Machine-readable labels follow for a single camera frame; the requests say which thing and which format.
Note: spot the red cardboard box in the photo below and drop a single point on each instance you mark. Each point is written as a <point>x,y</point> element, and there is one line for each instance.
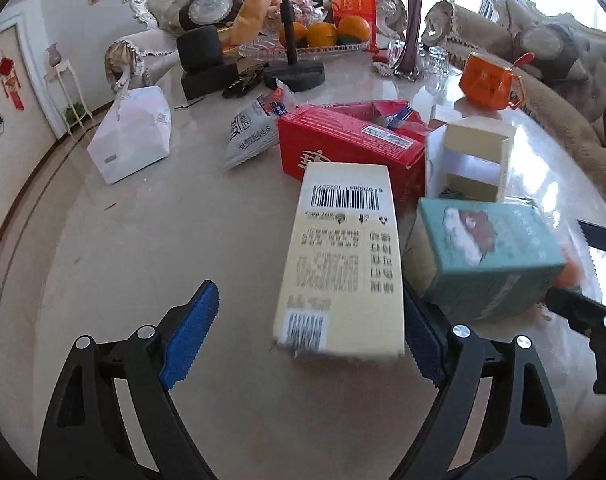
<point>343,140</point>

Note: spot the pink wrapped snacks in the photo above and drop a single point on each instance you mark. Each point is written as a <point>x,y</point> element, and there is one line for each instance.
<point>303,9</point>

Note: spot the ornate white carved table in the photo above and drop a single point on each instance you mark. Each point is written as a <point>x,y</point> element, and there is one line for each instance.
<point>158,260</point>

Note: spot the cream cardboard box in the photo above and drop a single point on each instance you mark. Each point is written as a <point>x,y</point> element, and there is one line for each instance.
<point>340,260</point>

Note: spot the red knot ornament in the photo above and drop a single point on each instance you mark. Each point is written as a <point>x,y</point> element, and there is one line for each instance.
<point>9,75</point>

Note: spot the orange mug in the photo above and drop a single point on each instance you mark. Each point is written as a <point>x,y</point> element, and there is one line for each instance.
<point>485,80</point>

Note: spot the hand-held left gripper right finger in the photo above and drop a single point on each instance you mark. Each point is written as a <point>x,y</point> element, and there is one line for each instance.
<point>424,347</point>

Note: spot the white side table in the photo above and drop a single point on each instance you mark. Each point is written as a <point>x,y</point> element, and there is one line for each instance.
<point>63,69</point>

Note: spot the yellow plastic bag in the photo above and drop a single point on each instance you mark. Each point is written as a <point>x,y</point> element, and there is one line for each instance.
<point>255,5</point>

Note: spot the white open cardboard box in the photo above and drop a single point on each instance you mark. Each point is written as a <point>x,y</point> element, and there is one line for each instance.
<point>470,160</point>

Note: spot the purple glass vase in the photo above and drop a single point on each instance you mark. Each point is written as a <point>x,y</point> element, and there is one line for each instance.
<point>410,35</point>

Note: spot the set of small clear glasses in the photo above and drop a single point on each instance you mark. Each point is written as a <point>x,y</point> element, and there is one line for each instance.
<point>433,60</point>

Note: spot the white tissue box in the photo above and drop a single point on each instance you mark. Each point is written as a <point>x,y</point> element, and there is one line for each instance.
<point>128,145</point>

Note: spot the red spoon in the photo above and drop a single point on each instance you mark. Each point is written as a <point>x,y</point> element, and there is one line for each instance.
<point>522,60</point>

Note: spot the small green plant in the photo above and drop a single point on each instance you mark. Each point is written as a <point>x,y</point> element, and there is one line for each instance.
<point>74,112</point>

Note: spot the white snack packet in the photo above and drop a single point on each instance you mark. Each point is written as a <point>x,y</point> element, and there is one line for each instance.
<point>250,135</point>

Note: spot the black pole stand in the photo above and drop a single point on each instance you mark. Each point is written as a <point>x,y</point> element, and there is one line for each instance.
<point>289,20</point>

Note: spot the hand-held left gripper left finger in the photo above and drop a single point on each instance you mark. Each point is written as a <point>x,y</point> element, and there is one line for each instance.
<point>190,335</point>

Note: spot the pink vase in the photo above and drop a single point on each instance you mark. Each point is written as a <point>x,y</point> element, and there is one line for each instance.
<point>54,55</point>

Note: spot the teal cardboard box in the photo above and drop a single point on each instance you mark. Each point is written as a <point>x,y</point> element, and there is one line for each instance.
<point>488,255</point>

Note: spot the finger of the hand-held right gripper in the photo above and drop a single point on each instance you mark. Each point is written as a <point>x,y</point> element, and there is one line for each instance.
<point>605,236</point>
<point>578,307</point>

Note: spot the flat black box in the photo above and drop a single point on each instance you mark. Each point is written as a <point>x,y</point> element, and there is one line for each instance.
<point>208,82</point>

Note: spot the beige covered sofa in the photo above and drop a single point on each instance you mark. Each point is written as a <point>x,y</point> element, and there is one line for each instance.
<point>548,107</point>

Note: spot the red standing sign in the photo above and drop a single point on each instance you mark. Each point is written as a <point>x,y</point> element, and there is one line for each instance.
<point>350,0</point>

